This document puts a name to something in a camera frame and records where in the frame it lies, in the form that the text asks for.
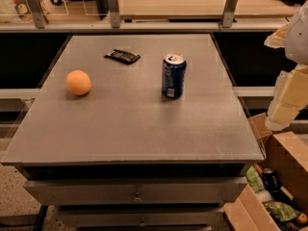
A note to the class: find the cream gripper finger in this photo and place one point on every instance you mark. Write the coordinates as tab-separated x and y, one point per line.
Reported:
277	39
290	96

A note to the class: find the blue pepsi can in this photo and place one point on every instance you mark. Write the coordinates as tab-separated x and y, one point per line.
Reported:
173	75

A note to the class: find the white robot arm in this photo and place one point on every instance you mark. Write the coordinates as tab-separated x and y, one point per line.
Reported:
296	42

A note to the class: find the dark can in box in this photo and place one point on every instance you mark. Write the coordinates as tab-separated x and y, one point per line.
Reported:
270	179

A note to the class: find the green snack bag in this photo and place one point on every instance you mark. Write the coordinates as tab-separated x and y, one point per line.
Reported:
281	211

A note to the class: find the brown cardboard box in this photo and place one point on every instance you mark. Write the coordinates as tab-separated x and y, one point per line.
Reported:
287	154

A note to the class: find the light wooden desk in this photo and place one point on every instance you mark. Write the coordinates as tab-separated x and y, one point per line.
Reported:
138	9

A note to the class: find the black snack wrapper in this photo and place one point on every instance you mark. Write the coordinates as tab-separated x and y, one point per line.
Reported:
122	56

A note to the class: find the upper grey drawer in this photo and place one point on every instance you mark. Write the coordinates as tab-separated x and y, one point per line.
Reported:
136	191

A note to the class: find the grey drawer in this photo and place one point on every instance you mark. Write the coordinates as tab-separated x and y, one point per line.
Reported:
141	217
136	191

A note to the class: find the grey drawer cabinet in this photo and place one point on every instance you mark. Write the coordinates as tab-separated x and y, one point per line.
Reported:
124	127

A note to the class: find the orange fruit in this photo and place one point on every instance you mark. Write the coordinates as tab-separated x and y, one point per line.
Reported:
78	82

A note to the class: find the lower grey drawer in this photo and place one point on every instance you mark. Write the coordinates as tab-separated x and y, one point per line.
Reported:
141	217

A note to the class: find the white orange bag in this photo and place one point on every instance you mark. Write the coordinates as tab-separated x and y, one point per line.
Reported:
18	11

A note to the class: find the right metal bracket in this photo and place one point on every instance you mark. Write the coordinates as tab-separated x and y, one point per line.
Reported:
227	17

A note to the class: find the metal bracket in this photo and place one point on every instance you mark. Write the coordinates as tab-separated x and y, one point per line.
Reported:
227	17
37	13
115	19

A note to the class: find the middle metal bracket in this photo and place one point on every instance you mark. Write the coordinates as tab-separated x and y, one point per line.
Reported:
115	19

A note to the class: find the left metal bracket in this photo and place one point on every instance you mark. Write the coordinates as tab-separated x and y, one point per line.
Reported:
37	13

